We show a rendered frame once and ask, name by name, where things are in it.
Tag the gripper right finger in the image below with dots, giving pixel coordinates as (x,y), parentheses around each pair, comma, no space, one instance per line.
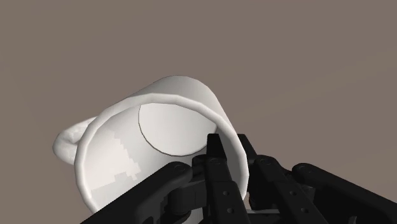
(288,192)

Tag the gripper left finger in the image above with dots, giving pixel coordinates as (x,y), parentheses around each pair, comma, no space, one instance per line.
(217,186)

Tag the white mug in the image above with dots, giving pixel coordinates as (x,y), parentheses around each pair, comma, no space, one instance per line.
(173,124)

